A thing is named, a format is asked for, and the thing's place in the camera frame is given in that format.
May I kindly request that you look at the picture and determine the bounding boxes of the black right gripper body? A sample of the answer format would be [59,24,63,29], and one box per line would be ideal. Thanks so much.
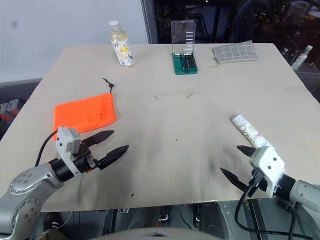
[246,159,268,193]

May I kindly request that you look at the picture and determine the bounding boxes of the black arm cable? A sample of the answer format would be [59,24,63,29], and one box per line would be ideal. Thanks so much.
[34,129,60,168]
[235,167,320,240]

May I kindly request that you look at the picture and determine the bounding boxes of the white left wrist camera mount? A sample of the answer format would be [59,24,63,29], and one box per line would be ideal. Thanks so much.
[54,125,82,175]

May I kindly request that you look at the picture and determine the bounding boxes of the yellow drink bottle white cap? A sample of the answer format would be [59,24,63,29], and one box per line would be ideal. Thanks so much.
[108,20,136,68]

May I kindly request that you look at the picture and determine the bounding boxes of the dark window frame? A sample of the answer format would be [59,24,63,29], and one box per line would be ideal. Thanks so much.
[140,0,157,45]

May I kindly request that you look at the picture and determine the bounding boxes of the clear bottle green label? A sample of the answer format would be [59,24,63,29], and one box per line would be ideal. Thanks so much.
[290,45,314,71]

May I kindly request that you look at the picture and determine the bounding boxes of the grey checked fabric pouch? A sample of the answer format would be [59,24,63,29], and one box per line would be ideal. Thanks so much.
[208,40,259,69]

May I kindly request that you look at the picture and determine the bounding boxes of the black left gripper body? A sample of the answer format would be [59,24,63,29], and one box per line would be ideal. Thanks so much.
[72,142,101,174]

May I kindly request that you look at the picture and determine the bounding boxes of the orange drawstring pouch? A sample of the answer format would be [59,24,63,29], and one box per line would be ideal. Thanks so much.
[53,77,118,134]

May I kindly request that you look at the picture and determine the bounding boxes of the grey red storage cases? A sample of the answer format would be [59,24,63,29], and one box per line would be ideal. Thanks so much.
[0,98,26,135]

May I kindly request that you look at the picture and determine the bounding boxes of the white Dove tube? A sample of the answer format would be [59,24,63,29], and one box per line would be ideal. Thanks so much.
[230,113,276,151]

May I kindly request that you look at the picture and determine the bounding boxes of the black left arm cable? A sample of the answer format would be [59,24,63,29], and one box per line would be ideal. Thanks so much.
[34,129,60,168]

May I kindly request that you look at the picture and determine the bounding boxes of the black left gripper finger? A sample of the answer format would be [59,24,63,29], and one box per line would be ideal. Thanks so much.
[80,129,116,147]
[95,144,130,172]

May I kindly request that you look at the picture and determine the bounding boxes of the green screwdriver bit set case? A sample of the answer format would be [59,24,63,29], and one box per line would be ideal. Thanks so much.
[170,19,199,76]

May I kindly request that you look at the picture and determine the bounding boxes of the black sneaker white stripes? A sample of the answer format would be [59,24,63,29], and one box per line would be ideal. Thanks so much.
[42,211,64,232]

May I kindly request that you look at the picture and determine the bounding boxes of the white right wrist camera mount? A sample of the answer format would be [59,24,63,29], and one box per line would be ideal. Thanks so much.
[249,146,286,199]

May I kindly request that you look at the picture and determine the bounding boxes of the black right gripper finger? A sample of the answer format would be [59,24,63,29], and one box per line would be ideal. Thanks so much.
[236,145,256,160]
[219,167,251,194]

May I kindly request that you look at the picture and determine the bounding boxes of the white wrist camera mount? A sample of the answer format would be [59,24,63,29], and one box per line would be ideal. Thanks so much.
[249,146,286,199]
[54,125,82,175]

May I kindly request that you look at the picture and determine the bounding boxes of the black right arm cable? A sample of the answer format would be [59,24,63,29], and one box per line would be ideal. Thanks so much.
[235,167,320,240]

